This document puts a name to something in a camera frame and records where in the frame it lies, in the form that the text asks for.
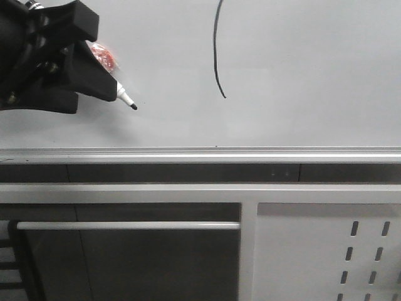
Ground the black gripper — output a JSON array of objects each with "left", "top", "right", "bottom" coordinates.
[{"left": 1, "top": 1, "right": 117, "bottom": 114}]

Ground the white whiteboard marker pen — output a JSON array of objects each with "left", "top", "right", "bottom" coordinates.
[{"left": 25, "top": 1, "right": 138, "bottom": 110}]

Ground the white round crossbar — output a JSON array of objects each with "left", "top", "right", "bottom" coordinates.
[{"left": 16, "top": 221, "right": 241, "bottom": 231}]

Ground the aluminium whiteboard tray rail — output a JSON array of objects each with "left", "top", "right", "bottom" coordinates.
[{"left": 1, "top": 147, "right": 400, "bottom": 165}]

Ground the white perforated metal panel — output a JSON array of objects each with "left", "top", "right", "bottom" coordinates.
[{"left": 253, "top": 203, "right": 400, "bottom": 300}]

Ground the black frame at lower left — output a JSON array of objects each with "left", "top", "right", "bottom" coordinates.
[{"left": 1, "top": 220, "right": 46, "bottom": 300}]

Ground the white whiteboard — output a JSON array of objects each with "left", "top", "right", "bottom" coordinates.
[{"left": 1, "top": 1, "right": 400, "bottom": 149}]

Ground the white metal stand frame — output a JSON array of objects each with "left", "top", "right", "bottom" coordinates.
[{"left": 1, "top": 184, "right": 400, "bottom": 300}]

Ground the red round magnet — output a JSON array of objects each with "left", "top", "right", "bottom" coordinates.
[{"left": 89, "top": 43, "right": 117, "bottom": 73}]

